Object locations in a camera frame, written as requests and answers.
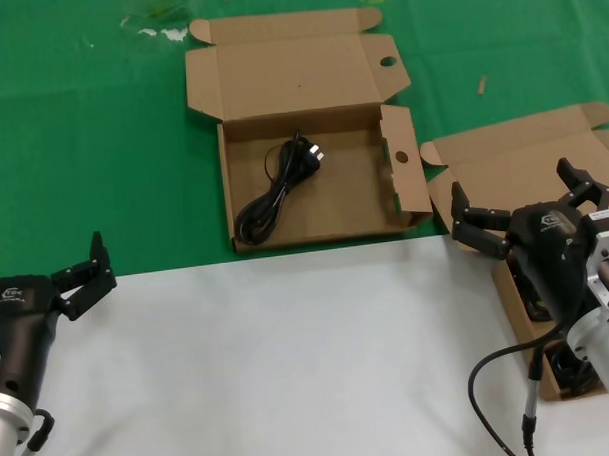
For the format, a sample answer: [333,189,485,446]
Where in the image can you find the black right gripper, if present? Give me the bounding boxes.
[448,154,609,325]

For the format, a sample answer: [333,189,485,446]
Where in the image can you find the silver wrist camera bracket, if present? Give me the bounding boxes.
[581,205,609,312]

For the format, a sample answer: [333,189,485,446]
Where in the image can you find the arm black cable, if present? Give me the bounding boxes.
[465,313,584,456]
[3,407,57,456]

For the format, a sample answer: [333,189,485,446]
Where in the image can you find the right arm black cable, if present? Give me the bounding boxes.
[465,313,584,456]

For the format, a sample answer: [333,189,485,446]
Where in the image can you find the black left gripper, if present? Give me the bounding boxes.
[0,230,122,408]

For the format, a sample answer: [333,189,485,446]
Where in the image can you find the black power cord with plug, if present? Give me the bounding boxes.
[230,130,330,241]

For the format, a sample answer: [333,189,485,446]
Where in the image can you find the open brown cardboard box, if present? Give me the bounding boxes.
[183,5,435,256]
[418,101,609,407]

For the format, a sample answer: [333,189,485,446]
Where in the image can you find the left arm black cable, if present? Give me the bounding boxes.
[3,407,57,456]

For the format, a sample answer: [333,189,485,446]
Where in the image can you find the clear plastic bag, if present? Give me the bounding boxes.
[118,0,192,45]

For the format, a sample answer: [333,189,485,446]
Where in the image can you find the green table cloth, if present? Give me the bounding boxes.
[0,0,609,280]

